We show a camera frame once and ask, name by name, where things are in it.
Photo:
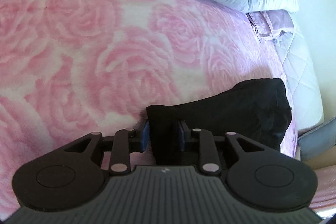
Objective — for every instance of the white quilted headboard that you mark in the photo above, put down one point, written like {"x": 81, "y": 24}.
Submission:
{"x": 302, "y": 69}

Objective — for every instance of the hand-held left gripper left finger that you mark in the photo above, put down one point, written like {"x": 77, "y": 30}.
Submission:
{"x": 145, "y": 136}

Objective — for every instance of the blue-grey pillow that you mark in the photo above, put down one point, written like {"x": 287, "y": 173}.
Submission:
{"x": 317, "y": 140}

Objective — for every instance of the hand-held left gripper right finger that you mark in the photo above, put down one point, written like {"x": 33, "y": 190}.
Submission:
{"x": 182, "y": 136}

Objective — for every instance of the black pants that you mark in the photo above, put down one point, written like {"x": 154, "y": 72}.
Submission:
{"x": 236, "y": 113}

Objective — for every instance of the lavender pillow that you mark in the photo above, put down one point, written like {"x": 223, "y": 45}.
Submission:
{"x": 273, "y": 24}

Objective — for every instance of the pink floral bed sheet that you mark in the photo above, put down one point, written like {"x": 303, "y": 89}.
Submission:
{"x": 78, "y": 56}

